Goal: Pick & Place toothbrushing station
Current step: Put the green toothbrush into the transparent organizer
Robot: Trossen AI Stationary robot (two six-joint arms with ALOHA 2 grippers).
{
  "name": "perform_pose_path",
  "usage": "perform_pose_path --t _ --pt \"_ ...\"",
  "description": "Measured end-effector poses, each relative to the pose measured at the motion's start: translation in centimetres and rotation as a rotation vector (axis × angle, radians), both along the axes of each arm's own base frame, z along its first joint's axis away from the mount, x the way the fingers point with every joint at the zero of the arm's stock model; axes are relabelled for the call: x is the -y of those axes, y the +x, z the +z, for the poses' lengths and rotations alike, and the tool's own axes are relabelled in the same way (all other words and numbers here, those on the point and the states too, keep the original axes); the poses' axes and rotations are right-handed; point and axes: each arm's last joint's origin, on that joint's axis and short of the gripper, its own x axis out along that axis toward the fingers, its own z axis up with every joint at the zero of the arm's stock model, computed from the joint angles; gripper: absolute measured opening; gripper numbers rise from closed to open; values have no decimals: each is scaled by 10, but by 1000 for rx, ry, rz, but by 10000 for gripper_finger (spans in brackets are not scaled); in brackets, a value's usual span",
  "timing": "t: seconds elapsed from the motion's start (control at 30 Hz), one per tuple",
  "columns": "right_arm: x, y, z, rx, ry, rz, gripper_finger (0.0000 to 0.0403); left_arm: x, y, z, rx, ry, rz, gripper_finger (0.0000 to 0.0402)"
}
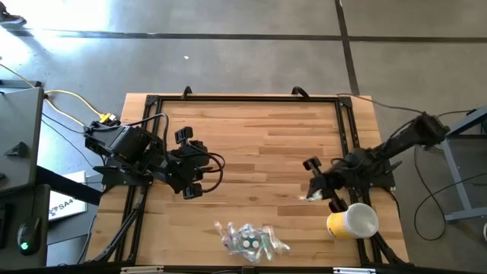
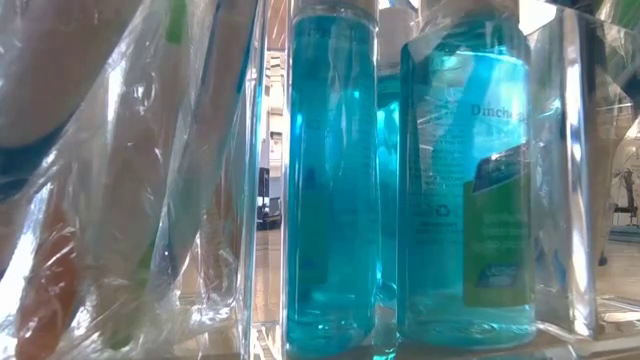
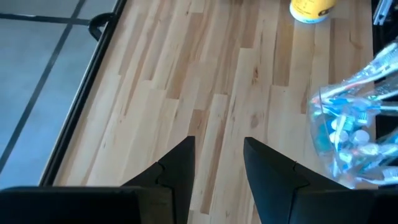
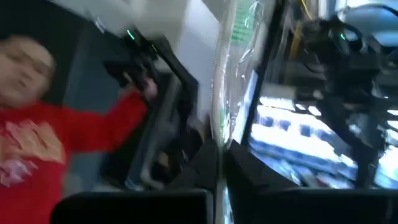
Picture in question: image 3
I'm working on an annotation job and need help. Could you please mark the blue toothbrush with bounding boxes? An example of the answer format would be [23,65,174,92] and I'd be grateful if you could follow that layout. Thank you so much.
[320,96,398,114]
[356,166,398,187]

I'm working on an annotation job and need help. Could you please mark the green toothbrush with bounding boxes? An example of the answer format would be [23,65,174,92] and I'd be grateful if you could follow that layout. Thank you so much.
[357,40,398,78]

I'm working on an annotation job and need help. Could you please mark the white capped toothpaste tube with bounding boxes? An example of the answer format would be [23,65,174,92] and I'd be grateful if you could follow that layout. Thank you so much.
[330,129,351,144]
[353,129,371,146]

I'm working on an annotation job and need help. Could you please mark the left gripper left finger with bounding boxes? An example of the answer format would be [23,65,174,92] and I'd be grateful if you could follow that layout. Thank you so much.
[0,135,197,224]

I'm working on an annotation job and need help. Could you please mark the black frame clamp handle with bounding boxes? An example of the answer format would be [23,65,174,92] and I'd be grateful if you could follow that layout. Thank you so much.
[88,12,116,42]

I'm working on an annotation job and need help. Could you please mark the silver metal bracket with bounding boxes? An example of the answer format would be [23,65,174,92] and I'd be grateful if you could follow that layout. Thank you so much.
[372,0,395,26]

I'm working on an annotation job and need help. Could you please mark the yellow canister with white lid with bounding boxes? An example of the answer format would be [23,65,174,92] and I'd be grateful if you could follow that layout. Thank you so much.
[289,0,339,24]

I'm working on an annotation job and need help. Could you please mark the orange toothbrush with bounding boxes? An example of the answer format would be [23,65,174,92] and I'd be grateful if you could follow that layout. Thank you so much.
[312,70,398,103]

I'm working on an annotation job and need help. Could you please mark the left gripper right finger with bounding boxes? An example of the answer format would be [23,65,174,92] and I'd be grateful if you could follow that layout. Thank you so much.
[243,136,398,224]

